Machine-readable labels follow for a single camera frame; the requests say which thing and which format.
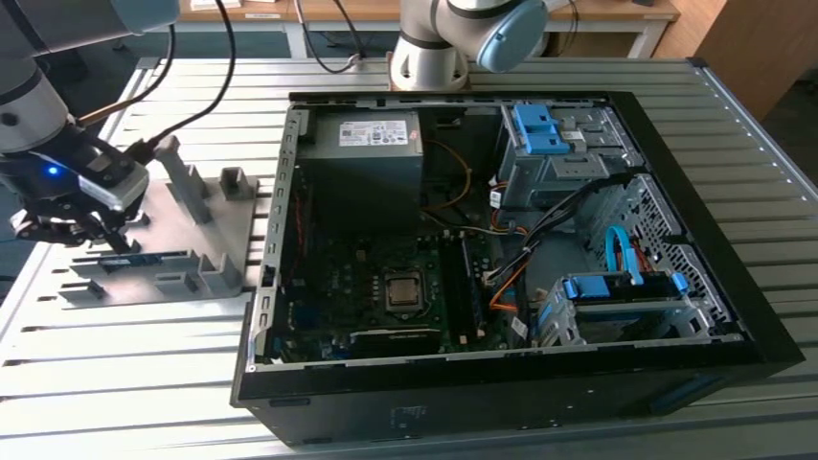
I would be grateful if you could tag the black PC case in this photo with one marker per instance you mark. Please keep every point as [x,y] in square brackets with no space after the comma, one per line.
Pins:
[576,383]

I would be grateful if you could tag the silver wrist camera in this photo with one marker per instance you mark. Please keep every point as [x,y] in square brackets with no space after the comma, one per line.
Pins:
[118,189]

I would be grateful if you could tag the green motherboard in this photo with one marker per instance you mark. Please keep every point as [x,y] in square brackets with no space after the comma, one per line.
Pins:
[340,297]

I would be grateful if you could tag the wooden desk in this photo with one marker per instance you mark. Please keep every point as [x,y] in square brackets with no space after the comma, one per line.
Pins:
[608,12]

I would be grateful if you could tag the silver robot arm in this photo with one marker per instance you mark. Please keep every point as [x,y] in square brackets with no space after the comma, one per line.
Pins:
[33,96]

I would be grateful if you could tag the black graphics card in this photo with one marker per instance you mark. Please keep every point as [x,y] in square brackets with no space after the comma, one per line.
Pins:
[397,342]

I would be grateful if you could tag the white box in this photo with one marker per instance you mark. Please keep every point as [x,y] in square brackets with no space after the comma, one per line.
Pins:
[214,4]

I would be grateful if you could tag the blue RAM stick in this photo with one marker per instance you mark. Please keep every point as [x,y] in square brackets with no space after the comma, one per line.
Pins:
[129,262]

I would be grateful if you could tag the silver CPU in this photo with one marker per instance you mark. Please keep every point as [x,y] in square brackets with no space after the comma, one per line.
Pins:
[402,291]

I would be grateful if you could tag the metal drive cage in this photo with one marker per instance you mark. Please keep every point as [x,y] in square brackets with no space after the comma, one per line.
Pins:
[576,167]

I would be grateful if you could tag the silver power supply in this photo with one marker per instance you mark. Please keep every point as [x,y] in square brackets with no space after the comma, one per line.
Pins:
[372,139]

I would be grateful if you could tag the hard disk in blue carrier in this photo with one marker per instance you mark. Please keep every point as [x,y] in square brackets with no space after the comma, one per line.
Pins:
[601,287]

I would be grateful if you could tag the grey parts rack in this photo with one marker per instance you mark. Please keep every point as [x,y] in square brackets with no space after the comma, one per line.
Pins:
[191,239]

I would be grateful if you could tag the wooden cabinet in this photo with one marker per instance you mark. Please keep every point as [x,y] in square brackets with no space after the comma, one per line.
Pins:
[755,48]

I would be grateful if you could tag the blue plastic drive bracket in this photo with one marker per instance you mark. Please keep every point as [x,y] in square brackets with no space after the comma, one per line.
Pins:
[537,139]

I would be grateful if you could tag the black case fan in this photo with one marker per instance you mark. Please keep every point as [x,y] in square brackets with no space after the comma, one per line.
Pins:
[306,215]

